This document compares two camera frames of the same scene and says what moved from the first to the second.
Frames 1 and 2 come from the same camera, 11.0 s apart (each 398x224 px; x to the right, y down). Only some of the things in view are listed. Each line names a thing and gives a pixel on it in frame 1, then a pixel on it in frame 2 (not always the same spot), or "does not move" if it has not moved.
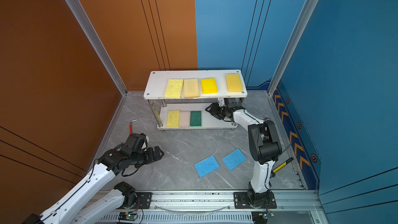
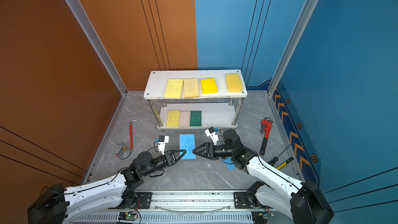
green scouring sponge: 195,119 does not move
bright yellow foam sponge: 209,86 does not move
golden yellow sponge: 233,83 does not move
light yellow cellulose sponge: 173,88 does not move
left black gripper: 158,156 -> 171,156
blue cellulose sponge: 207,166 -> 187,142
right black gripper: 214,109 -> 210,151
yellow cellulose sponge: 173,119 does not move
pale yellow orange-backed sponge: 191,88 does not move
